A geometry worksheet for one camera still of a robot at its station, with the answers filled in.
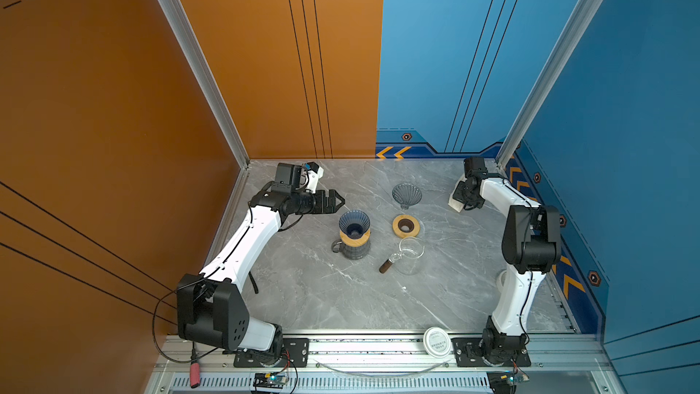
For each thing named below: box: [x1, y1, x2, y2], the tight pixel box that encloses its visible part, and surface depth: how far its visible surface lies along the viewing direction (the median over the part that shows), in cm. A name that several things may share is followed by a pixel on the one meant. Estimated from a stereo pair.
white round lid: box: [422, 326, 452, 359], surface depth 71 cm
